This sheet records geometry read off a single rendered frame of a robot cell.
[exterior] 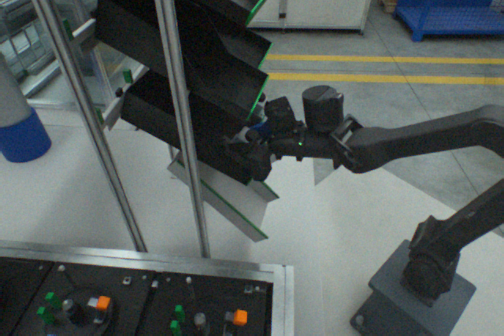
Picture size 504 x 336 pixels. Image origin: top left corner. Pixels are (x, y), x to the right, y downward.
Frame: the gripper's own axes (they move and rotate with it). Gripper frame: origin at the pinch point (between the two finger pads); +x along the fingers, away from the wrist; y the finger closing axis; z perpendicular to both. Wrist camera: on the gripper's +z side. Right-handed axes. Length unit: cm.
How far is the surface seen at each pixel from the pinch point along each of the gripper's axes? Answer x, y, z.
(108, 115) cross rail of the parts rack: 23.3, 10.2, 11.0
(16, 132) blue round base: 90, -4, -5
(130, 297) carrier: 23.1, 25.8, -25.0
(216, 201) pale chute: 8.6, 6.0, -13.0
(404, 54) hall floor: -21, -355, -115
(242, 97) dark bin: -1.7, 1.9, 10.4
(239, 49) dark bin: 4.8, -13.2, 14.2
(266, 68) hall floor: 112, -265, -87
